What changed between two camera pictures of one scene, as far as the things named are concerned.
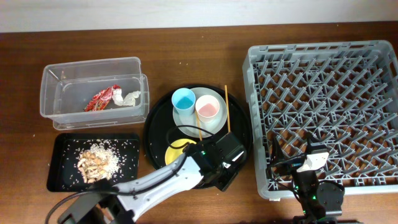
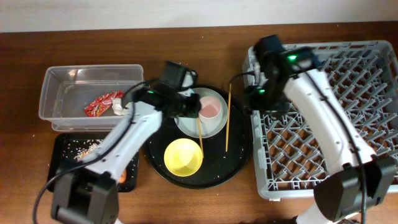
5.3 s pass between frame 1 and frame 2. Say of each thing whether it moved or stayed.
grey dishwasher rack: stayed
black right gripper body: moved
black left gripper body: moved
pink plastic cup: stayed
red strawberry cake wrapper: moved
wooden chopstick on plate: stayed
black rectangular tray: stayed
